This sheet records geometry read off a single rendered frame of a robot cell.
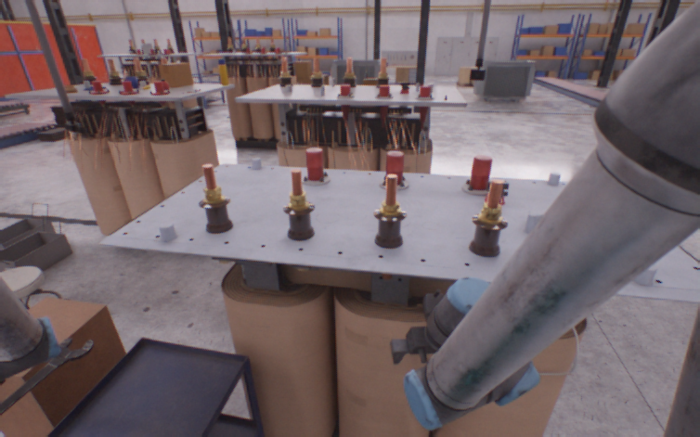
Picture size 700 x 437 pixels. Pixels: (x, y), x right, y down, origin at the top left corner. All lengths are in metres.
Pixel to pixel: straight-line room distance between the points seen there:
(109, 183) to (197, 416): 2.91
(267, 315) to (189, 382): 0.33
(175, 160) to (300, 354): 2.27
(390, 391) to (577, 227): 1.22
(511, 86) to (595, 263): 13.15
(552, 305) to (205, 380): 1.19
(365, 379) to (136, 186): 2.80
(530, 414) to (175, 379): 1.24
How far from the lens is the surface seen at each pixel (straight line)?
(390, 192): 0.96
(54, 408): 1.80
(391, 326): 1.22
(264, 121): 6.99
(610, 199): 0.30
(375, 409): 1.56
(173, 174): 3.36
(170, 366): 1.48
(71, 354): 1.41
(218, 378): 1.38
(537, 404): 1.52
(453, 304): 0.71
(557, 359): 1.37
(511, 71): 13.35
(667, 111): 0.27
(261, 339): 1.42
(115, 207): 3.99
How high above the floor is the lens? 1.90
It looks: 27 degrees down
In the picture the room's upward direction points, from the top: straight up
